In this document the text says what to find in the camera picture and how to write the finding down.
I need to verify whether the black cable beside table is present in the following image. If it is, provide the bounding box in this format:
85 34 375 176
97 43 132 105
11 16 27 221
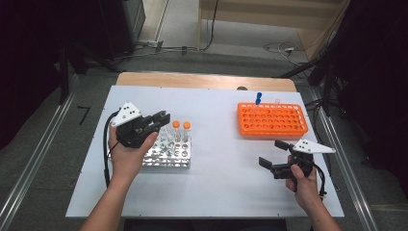
304 97 323 112

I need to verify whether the light wooden shelf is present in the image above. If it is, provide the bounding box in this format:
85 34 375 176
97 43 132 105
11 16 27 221
197 0 350 61

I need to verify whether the black floor cable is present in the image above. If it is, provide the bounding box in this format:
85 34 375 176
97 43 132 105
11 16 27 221
196 0 220 52

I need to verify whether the right hand-held gripper black cable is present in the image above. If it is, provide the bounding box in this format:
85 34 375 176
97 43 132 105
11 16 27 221
312 163 329 198

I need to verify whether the left hand-held gripper black cable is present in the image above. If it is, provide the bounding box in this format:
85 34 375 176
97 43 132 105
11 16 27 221
102 110 120 189

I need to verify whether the person's left hand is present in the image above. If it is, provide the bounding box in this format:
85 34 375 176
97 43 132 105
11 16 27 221
108 123 160 186

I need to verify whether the metal floor rail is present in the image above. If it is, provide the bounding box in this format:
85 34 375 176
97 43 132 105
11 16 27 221
307 86 379 231
0 72 81 231

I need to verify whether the metal test tube rack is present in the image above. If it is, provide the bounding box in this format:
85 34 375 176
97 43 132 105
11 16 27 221
140 125 192 169

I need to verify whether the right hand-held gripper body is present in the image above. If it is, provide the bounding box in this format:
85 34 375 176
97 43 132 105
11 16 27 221
270 138 337 181

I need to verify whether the dark cabinet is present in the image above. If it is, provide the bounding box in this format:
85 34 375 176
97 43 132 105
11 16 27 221
95 0 147 61

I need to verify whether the wooden table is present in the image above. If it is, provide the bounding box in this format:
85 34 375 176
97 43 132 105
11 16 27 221
115 71 297 93

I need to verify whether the black tripod stand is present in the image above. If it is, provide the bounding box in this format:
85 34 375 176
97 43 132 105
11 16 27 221
57 41 124 105
275 59 341 116

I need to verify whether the person's right hand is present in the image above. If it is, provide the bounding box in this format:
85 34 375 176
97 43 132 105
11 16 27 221
285 155 322 210

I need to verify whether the hand-held gripper black cable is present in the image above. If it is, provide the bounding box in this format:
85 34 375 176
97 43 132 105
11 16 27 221
102 110 120 189
312 163 329 198

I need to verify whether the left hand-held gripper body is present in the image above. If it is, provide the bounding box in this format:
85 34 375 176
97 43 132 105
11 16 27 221
110 101 163 149

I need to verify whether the grey power strip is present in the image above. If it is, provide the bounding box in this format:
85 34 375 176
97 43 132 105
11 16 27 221
138 39 165 52

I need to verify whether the orange capped test tube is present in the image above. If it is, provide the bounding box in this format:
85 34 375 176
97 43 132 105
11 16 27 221
171 119 181 144
182 120 191 144

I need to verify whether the white floor cable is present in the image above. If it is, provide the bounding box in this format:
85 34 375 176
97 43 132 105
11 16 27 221
263 40 302 66

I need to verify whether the orange plastic test tube rack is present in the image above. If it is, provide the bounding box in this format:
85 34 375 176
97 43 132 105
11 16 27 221
237 101 310 139

